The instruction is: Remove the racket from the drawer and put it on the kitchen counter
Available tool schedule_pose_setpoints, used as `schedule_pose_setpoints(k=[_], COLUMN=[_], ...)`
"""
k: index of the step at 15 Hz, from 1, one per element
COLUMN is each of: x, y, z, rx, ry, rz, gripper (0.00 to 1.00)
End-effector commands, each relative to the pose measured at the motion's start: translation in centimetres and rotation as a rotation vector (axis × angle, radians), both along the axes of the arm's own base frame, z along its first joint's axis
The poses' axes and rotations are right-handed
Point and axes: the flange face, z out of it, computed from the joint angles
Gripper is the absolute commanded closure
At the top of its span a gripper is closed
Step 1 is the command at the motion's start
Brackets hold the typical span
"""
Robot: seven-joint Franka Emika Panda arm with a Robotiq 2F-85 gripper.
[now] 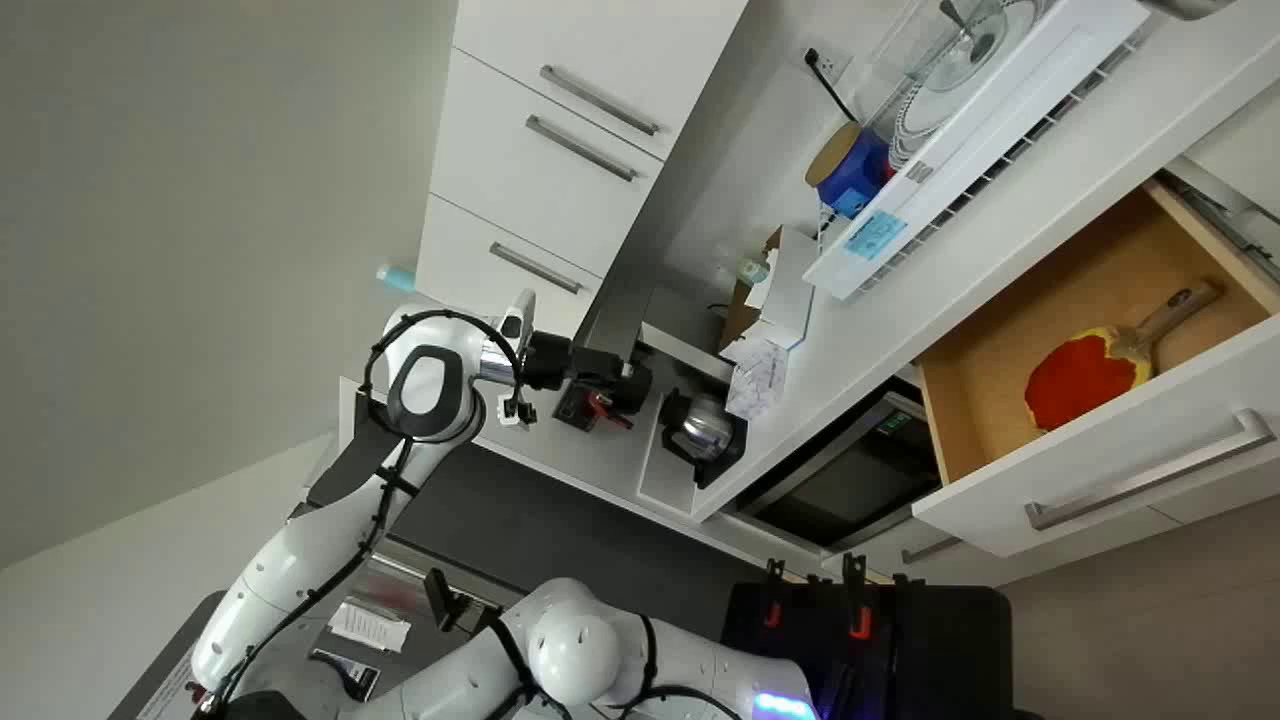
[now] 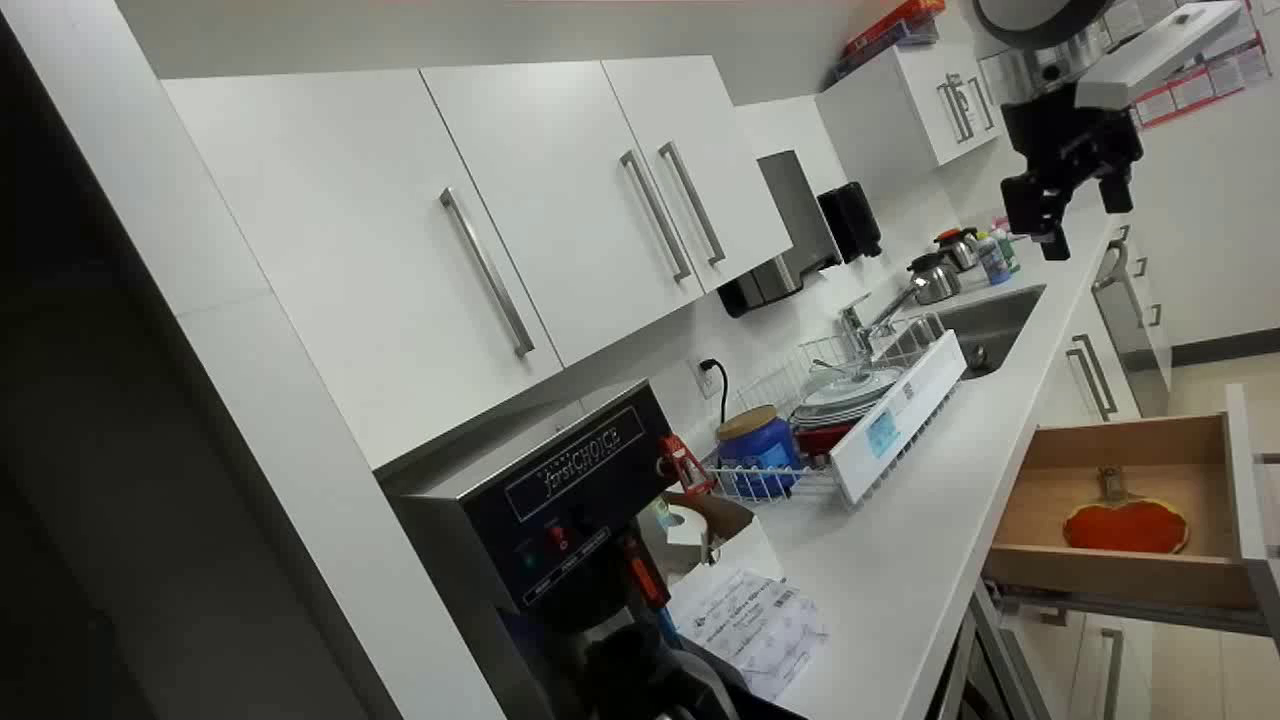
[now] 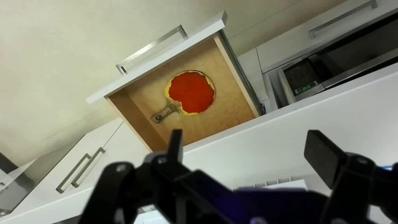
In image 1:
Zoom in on black case with orange clips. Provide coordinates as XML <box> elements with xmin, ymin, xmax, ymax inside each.
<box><xmin>715</xmin><ymin>558</ymin><xmax>1016</xmax><ymax>720</ymax></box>

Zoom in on white crumpled paper towel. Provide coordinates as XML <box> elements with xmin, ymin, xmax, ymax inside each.
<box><xmin>715</xmin><ymin>225</ymin><xmax>821</xmax><ymax>426</ymax></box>

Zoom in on short metal drawer handle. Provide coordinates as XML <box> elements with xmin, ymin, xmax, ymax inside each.
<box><xmin>895</xmin><ymin>533</ymin><xmax>967</xmax><ymax>567</ymax></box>

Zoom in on wooden drawer with white front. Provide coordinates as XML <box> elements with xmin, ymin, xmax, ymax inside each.
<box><xmin>911</xmin><ymin>176</ymin><xmax>1280</xmax><ymax>564</ymax></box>

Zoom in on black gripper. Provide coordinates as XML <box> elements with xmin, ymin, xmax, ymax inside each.
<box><xmin>518</xmin><ymin>333</ymin><xmax>625</xmax><ymax>396</ymax></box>

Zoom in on white cabinet drawers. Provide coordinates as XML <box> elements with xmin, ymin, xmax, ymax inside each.
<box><xmin>433</xmin><ymin>50</ymin><xmax>667</xmax><ymax>281</ymax></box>

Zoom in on white dish rack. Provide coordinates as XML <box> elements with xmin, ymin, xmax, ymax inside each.
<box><xmin>798</xmin><ymin>0</ymin><xmax>1155</xmax><ymax>305</ymax></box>

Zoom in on black appliance with red parts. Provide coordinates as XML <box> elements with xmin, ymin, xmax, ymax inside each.
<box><xmin>553</xmin><ymin>353</ymin><xmax>655</xmax><ymax>433</ymax></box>

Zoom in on small teal object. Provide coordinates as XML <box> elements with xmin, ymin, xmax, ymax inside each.
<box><xmin>373</xmin><ymin>261</ymin><xmax>425</xmax><ymax>297</ymax></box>

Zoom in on small brown box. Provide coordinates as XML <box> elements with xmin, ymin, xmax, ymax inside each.
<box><xmin>715</xmin><ymin>291</ymin><xmax>768</xmax><ymax>353</ymax></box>

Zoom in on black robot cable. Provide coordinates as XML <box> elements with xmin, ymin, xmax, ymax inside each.
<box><xmin>195</xmin><ymin>307</ymin><xmax>541</xmax><ymax>712</ymax></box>

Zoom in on black wall cable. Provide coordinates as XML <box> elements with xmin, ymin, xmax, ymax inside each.
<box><xmin>798</xmin><ymin>43</ymin><xmax>857</xmax><ymax>128</ymax></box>

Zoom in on clear glass plate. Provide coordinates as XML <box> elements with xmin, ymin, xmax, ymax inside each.
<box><xmin>883</xmin><ymin>0</ymin><xmax>1056</xmax><ymax>171</ymax></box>

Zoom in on round cork lid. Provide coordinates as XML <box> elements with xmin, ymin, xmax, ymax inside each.
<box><xmin>798</xmin><ymin>119</ymin><xmax>866</xmax><ymax>193</ymax></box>

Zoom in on white paper label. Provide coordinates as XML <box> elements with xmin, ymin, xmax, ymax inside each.
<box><xmin>325</xmin><ymin>596</ymin><xmax>415</xmax><ymax>658</ymax></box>

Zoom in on metal bar cabinet handle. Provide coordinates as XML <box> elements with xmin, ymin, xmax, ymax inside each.
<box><xmin>518</xmin><ymin>114</ymin><xmax>643</xmax><ymax>190</ymax></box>
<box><xmin>534</xmin><ymin>62</ymin><xmax>667</xmax><ymax>142</ymax></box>
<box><xmin>485</xmin><ymin>235</ymin><xmax>593</xmax><ymax>297</ymax></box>

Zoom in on light blue label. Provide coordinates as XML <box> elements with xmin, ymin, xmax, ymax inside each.
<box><xmin>838</xmin><ymin>208</ymin><xmax>911</xmax><ymax>266</ymax></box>

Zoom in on black clamp mount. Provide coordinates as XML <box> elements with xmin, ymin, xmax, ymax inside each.
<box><xmin>421</xmin><ymin>567</ymin><xmax>470</xmax><ymax>633</ymax></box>

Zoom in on white cabinet drawer front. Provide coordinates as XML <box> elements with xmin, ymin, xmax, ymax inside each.
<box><xmin>453</xmin><ymin>0</ymin><xmax>752</xmax><ymax>163</ymax></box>
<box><xmin>415</xmin><ymin>193</ymin><xmax>603</xmax><ymax>342</ymax></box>

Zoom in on blue cup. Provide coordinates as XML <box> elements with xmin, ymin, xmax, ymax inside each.
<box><xmin>817</xmin><ymin>128</ymin><xmax>895</xmax><ymax>222</ymax></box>

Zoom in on black built-in oven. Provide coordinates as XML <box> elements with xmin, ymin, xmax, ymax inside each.
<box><xmin>725</xmin><ymin>383</ymin><xmax>944</xmax><ymax>554</ymax></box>

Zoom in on long metal drawer handle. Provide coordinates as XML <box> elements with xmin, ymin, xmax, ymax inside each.
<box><xmin>1020</xmin><ymin>404</ymin><xmax>1277</xmax><ymax>538</ymax></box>

